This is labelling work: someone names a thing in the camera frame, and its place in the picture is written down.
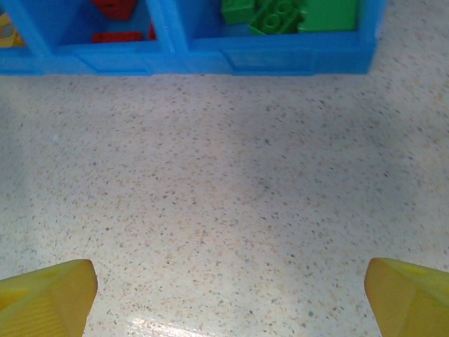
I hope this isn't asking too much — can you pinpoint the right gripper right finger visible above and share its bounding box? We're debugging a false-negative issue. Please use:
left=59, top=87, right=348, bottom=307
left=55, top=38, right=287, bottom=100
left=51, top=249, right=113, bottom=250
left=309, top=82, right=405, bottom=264
left=363, top=257, right=449, bottom=337

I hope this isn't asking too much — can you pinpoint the yellow lego brick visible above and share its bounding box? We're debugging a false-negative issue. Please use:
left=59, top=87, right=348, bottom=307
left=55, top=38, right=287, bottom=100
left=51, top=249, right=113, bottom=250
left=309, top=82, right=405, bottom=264
left=0, top=12, right=27, bottom=48

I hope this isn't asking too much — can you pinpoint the red lego brick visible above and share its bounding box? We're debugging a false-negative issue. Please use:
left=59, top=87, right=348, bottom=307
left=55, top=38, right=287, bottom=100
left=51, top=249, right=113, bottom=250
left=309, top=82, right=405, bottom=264
left=91, top=0, right=139, bottom=20
left=91, top=31, right=145, bottom=44

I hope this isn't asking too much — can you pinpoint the long green lego brick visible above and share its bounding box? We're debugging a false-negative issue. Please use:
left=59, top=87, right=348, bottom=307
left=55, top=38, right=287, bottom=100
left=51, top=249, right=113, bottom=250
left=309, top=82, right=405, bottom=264
left=249, top=0, right=306, bottom=36

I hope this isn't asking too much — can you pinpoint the small green lego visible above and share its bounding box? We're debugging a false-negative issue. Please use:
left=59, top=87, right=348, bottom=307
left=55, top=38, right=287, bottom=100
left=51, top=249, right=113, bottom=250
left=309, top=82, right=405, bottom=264
left=221, top=0, right=256, bottom=26

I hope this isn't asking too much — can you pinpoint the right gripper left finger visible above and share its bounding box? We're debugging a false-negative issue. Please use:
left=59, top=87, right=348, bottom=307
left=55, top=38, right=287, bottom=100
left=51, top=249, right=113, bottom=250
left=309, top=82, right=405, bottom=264
left=0, top=258, right=100, bottom=337

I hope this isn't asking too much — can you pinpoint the blue three-compartment bin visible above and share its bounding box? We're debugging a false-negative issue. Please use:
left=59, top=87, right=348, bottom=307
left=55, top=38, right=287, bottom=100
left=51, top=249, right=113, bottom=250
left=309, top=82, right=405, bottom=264
left=0, top=0, right=387, bottom=77

